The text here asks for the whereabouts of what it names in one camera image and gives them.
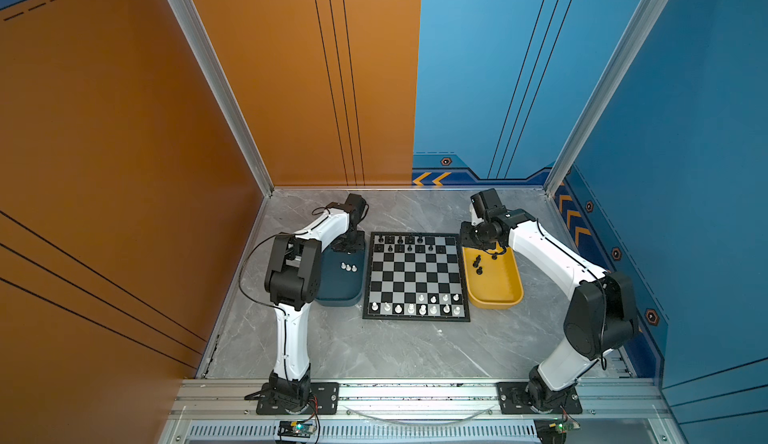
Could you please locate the green circuit board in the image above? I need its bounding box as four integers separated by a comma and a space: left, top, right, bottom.
534, 420, 581, 444
276, 420, 319, 443

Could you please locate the aluminium corner post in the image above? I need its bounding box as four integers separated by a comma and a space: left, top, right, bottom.
166, 0, 274, 198
543, 0, 669, 198

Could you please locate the yellow plastic tray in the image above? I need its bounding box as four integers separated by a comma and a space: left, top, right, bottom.
462, 245, 524, 310

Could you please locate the black white chessboard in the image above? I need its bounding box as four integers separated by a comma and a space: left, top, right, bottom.
362, 232, 471, 323

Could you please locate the aluminium corner post left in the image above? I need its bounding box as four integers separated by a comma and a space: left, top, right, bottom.
166, 0, 274, 198

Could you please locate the right green circuit board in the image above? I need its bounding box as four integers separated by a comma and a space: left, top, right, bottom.
534, 420, 581, 444

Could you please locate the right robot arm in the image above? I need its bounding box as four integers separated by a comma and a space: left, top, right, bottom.
461, 189, 639, 413

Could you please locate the aluminium corner post right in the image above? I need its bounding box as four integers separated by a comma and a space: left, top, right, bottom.
543, 0, 669, 198

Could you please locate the teal plastic tray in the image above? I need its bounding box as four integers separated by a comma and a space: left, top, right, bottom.
315, 244, 366, 307

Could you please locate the left green circuit board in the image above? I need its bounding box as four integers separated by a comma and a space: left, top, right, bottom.
276, 420, 319, 443

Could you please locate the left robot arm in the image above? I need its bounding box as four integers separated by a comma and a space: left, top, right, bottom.
262, 193, 368, 412

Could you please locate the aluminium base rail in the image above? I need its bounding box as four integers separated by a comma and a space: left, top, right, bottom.
159, 378, 686, 443

